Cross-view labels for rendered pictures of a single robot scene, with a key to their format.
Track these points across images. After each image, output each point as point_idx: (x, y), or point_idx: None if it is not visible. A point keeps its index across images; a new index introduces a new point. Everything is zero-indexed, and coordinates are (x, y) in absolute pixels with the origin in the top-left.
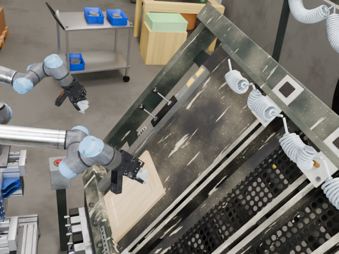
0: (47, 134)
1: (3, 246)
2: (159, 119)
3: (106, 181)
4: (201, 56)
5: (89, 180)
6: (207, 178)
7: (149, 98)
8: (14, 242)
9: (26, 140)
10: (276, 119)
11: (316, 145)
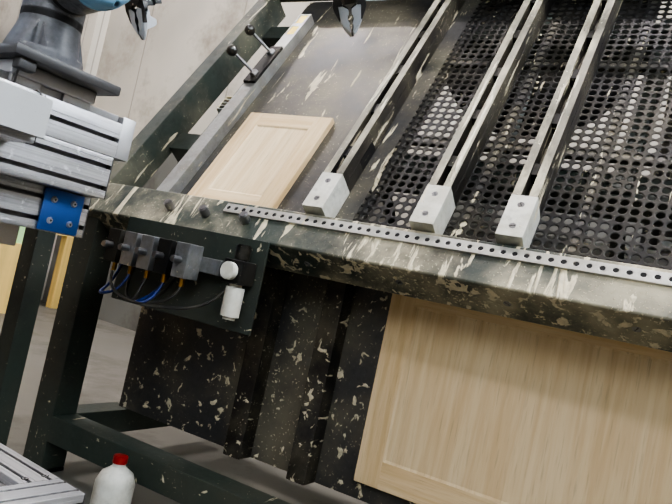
0: None
1: (111, 133)
2: (262, 70)
3: (181, 174)
4: (275, 30)
5: (125, 198)
6: (407, 59)
7: (210, 77)
8: (132, 131)
9: None
10: None
11: None
